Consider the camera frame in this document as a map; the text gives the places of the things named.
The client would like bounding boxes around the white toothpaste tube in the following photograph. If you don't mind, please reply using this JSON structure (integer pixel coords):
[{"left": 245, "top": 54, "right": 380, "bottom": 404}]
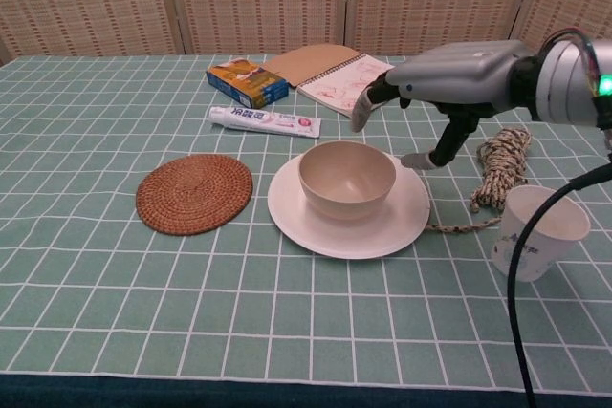
[{"left": 207, "top": 106, "right": 322, "bottom": 140}]

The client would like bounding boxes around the white printed paper cup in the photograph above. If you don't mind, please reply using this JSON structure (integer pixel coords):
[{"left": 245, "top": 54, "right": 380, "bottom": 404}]
[{"left": 491, "top": 184, "right": 592, "bottom": 283}]

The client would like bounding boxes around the spiral notebook with red drawings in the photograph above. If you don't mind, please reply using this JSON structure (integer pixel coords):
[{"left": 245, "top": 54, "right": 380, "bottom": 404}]
[{"left": 260, "top": 44, "right": 396, "bottom": 119}]

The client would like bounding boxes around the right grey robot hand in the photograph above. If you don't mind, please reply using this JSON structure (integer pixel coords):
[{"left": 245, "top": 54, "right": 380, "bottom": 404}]
[{"left": 349, "top": 38, "right": 539, "bottom": 171}]

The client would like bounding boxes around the green checked tablecloth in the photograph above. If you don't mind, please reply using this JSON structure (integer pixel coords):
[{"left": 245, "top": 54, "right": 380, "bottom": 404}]
[{"left": 0, "top": 54, "right": 612, "bottom": 408}]

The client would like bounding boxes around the white paper plate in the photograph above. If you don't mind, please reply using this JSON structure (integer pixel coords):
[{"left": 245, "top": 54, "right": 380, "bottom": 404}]
[{"left": 266, "top": 144, "right": 430, "bottom": 261}]

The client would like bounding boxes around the round woven rattan coaster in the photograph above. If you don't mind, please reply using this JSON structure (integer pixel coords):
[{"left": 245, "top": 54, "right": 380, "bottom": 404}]
[{"left": 135, "top": 153, "right": 253, "bottom": 237}]

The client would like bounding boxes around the black cable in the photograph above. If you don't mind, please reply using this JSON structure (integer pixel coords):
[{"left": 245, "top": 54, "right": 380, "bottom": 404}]
[{"left": 506, "top": 125, "right": 612, "bottom": 408}]

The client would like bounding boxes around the bundled speckled rope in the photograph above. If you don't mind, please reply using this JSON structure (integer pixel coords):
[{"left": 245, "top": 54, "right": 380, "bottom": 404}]
[{"left": 425, "top": 126, "right": 534, "bottom": 235}]

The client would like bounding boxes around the beige bowl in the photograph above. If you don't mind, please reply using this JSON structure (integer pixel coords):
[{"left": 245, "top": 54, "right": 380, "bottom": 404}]
[{"left": 298, "top": 140, "right": 398, "bottom": 222}]

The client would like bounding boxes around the blue and yellow box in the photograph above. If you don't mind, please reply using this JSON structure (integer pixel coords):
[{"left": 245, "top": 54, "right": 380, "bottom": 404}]
[{"left": 205, "top": 58, "right": 291, "bottom": 110}]

